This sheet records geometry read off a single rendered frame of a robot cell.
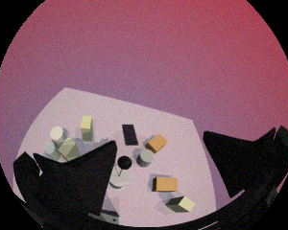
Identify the orange rectangular block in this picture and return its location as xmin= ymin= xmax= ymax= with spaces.
xmin=152 ymin=176 xmax=179 ymax=192
xmin=145 ymin=134 xmax=168 ymax=154

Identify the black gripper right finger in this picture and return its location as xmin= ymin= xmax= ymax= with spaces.
xmin=203 ymin=127 xmax=276 ymax=198

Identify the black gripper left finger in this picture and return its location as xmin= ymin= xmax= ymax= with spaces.
xmin=33 ymin=141 xmax=118 ymax=216

